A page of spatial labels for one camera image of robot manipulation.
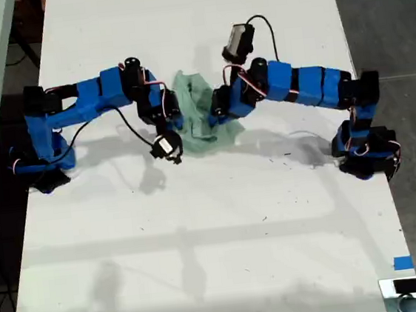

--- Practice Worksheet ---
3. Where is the pale green T-shirt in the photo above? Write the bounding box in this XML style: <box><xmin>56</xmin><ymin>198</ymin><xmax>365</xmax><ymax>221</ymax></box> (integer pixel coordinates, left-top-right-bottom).
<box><xmin>169</xmin><ymin>64</ymin><xmax>249</xmax><ymax>159</ymax></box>

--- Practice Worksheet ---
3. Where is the short blue tape strip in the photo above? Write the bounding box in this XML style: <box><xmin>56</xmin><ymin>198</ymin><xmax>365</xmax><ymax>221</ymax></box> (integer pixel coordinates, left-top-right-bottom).
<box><xmin>392</xmin><ymin>254</ymin><xmax>416</xmax><ymax>272</ymax></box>

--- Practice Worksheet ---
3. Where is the black box on white plate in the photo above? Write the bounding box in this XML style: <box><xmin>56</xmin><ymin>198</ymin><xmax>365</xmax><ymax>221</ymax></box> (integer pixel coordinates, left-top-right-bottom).
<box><xmin>378</xmin><ymin>275</ymin><xmax>416</xmax><ymax>301</ymax></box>

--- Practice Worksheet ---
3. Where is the red and white wire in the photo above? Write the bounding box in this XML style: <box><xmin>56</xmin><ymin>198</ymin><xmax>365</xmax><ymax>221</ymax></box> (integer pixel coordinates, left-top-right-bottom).
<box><xmin>221</xmin><ymin>56</ymin><xmax>301</xmax><ymax>106</ymax></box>
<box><xmin>117</xmin><ymin>56</ymin><xmax>181</xmax><ymax>123</ymax></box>

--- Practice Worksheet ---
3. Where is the black camera stalk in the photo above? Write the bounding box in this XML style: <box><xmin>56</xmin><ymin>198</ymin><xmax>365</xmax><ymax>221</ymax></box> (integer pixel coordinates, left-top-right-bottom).
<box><xmin>225</xmin><ymin>59</ymin><xmax>250</xmax><ymax>84</ymax></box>

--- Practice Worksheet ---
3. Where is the black camera box white label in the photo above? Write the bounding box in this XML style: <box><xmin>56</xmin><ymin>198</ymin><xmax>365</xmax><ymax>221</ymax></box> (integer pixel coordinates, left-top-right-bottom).
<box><xmin>147</xmin><ymin>130</ymin><xmax>186</xmax><ymax>169</ymax></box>

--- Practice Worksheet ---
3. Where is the black camera cable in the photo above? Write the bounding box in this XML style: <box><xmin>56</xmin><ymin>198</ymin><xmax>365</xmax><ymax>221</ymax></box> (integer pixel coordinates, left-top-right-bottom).
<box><xmin>49</xmin><ymin>103</ymin><xmax>157</xmax><ymax>160</ymax></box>
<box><xmin>245</xmin><ymin>13</ymin><xmax>281</xmax><ymax>66</ymax></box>

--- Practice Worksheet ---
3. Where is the black and grey camera box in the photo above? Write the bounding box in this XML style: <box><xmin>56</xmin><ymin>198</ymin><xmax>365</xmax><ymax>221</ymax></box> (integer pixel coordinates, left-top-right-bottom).
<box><xmin>218</xmin><ymin>21</ymin><xmax>259</xmax><ymax>65</ymax></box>

